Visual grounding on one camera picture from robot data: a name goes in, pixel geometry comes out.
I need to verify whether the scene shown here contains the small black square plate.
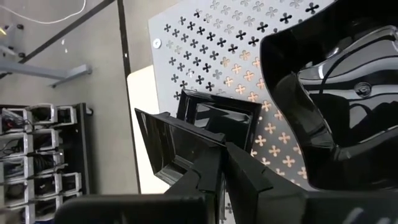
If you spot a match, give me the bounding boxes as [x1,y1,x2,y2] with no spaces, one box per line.
[176,88,264,153]
[134,107,226,187]

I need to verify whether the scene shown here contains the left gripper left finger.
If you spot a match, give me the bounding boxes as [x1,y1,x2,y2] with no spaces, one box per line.
[166,145,225,197]

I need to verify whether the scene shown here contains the grey storage bin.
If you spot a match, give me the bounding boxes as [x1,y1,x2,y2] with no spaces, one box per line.
[1,108,32,134]
[0,133,34,159]
[26,103,59,126]
[34,172,63,197]
[0,179,35,207]
[32,128,60,152]

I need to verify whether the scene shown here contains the black storage rack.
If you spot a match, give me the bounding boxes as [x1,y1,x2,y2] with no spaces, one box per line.
[0,101,93,224]

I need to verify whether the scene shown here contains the grey desk foot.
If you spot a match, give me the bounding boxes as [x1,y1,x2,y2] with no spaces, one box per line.
[0,23,93,89]

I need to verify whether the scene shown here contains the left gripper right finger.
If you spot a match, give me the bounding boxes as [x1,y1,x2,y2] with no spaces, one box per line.
[224,142,274,224]

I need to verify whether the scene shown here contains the grey perforated metal shelf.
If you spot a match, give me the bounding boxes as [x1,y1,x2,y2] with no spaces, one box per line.
[147,0,336,224]

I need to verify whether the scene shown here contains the white floor cable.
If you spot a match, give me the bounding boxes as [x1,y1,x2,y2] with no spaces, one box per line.
[0,0,87,25]

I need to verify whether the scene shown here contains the black wavy square plate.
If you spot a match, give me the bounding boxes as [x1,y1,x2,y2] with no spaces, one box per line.
[259,0,398,191]

